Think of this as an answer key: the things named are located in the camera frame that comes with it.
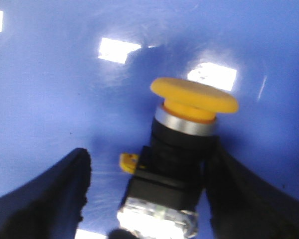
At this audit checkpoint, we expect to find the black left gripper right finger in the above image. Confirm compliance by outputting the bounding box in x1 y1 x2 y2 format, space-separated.
204 137 299 239

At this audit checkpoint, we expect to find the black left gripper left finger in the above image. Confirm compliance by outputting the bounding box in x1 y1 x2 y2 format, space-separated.
0 148 91 239

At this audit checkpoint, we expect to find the yellow mushroom push button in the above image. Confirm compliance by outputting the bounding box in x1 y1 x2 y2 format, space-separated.
117 77 239 239

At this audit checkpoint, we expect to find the blue plastic tray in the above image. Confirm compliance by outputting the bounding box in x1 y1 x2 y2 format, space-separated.
0 0 299 237

